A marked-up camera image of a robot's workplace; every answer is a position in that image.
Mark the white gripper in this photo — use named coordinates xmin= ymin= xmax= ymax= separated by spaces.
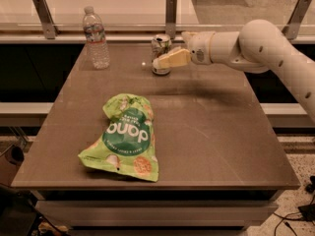
xmin=153 ymin=31 xmax=215 ymax=69

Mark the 7up soda can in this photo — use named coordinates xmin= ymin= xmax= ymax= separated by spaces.
xmin=152 ymin=33 xmax=171 ymax=76

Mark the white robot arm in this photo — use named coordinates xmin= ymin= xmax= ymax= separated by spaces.
xmin=153 ymin=20 xmax=315 ymax=121

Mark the clear plastic water bottle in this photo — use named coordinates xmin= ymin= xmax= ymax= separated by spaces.
xmin=83 ymin=6 xmax=110 ymax=70

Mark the green snack bag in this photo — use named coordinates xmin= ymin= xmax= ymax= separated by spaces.
xmin=78 ymin=93 xmax=158 ymax=182

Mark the brown table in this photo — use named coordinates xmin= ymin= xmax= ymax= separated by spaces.
xmin=13 ymin=43 xmax=299 ymax=227

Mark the middle metal railing bracket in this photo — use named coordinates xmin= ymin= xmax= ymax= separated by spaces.
xmin=165 ymin=0 xmax=177 ymax=39

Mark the metal railing bracket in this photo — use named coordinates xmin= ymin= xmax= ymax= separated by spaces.
xmin=165 ymin=0 xmax=177 ymax=39
xmin=32 ymin=0 xmax=58 ymax=39
xmin=282 ymin=0 xmax=312 ymax=40

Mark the right metal railing bracket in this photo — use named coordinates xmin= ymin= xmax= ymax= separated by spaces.
xmin=282 ymin=0 xmax=312 ymax=40

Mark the left metal railing bracket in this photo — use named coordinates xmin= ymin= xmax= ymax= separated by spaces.
xmin=32 ymin=0 xmax=58 ymax=39

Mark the black power adapter with cables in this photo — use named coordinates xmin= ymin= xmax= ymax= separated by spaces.
xmin=272 ymin=175 xmax=315 ymax=236

